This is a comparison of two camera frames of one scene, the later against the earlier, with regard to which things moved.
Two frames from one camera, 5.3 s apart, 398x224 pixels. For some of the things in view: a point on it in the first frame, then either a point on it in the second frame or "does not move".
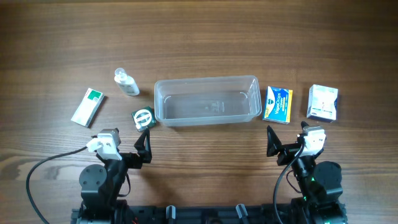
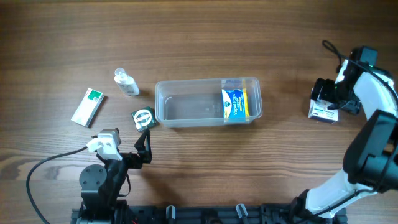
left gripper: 131,158 does not move
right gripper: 289,149 → 324,92
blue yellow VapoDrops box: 277,104 → 235,105
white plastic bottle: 127,83 does not move
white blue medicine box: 322,102 does not move
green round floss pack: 144,118 does not move
